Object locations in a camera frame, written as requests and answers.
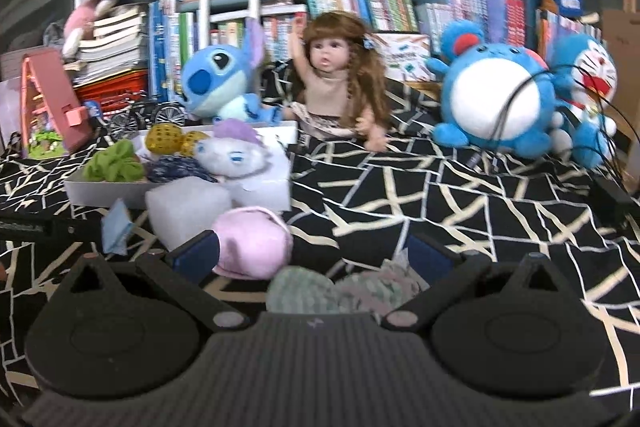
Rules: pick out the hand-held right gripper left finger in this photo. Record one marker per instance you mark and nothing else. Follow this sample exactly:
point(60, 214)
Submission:
point(195, 255)

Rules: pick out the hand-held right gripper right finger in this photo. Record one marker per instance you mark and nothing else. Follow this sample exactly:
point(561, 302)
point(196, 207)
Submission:
point(431, 255)

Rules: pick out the pink purple plush hat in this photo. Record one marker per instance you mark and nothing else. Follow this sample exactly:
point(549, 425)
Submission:
point(255, 242)

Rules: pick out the white cardboard box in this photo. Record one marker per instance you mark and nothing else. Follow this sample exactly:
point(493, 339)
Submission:
point(100, 192)

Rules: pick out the pale floral cloth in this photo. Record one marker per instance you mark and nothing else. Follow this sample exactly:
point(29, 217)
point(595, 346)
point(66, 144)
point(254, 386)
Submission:
point(375, 289)

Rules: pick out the dark blue patterned cloth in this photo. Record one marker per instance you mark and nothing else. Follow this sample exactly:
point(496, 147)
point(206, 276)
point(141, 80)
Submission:
point(175, 169)

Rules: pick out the green fabric bow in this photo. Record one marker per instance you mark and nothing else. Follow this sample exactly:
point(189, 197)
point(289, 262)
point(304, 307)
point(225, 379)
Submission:
point(112, 164)

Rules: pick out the white fluffy plush toy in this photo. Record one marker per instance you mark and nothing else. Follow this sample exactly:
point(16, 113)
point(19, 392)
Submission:
point(235, 154)

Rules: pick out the green knitted cloth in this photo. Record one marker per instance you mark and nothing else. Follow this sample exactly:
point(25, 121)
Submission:
point(300, 294)

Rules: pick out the gold sequin plush ball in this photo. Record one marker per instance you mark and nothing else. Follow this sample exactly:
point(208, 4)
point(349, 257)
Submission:
point(192, 142)
point(164, 139)

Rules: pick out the black patterned blanket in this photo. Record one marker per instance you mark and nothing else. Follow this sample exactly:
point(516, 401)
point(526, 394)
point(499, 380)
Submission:
point(450, 217)

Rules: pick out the white fluffy foam block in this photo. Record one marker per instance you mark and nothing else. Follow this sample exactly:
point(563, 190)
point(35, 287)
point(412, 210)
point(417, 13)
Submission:
point(185, 212)

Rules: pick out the light blue pouch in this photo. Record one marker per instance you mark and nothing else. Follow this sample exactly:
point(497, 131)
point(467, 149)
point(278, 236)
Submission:
point(116, 227)

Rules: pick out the pink toy house case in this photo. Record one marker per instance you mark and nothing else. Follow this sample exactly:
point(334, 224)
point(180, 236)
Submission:
point(47, 107)

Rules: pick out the translucent purple box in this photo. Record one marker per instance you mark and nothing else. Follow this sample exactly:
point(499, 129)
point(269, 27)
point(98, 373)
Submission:
point(7, 107)

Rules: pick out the miniature black bicycle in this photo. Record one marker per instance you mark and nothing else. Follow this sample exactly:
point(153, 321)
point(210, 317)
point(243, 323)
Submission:
point(145, 114)

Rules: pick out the red plastic basket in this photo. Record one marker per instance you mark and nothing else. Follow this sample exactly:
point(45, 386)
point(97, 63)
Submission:
point(117, 89)

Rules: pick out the pale pink box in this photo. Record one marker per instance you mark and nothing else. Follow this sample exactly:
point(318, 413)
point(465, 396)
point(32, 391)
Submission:
point(15, 63)

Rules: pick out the round blue mouse plush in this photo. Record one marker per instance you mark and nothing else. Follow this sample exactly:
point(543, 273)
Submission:
point(492, 92)

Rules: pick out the blue alien plush toy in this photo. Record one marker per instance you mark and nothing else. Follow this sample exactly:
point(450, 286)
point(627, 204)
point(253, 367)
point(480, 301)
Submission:
point(220, 77)

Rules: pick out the black device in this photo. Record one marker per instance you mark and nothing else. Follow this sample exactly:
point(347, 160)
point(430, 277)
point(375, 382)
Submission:
point(610, 199)

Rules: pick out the grey cloth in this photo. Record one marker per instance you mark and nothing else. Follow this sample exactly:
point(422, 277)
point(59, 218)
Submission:
point(52, 32)

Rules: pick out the stack of lying books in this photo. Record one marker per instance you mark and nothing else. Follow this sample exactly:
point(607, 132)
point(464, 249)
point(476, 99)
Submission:
point(115, 44)

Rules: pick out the brown-haired baby doll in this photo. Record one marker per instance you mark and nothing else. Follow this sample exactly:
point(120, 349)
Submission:
point(335, 82)

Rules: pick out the colourful printed box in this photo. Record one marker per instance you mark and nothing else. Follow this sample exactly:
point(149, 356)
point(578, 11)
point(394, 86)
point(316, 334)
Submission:
point(405, 54)

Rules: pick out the pink and white plush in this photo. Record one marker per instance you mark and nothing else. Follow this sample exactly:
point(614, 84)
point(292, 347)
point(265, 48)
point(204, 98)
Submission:
point(80, 19)

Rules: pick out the blue robot cat plush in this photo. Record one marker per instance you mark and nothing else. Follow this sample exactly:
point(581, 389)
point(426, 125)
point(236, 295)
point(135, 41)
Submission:
point(585, 72)

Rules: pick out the row of upright books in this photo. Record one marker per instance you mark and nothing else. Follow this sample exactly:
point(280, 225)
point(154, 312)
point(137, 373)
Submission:
point(385, 2)

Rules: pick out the brown cardboard sheet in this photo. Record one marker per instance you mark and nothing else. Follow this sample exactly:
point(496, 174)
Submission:
point(620, 42)

